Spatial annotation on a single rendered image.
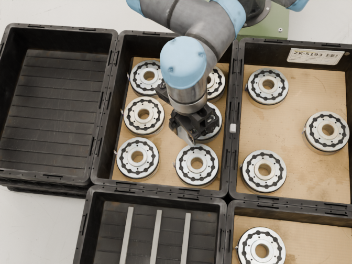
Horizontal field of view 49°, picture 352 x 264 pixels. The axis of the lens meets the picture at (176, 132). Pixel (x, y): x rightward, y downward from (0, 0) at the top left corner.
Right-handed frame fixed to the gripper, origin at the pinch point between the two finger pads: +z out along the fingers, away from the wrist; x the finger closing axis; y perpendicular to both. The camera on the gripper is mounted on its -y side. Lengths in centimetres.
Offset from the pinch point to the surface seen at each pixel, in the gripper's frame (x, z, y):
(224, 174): -2.3, -7.4, 15.9
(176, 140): -4.3, 1.9, -0.2
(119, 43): -1.2, -8.9, -25.7
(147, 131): -8.8, -1.6, -5.5
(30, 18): -14, 12, -70
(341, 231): 11.4, 4.0, 39.9
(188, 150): -3.9, -0.8, 4.6
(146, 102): -4.6, -1.7, -11.8
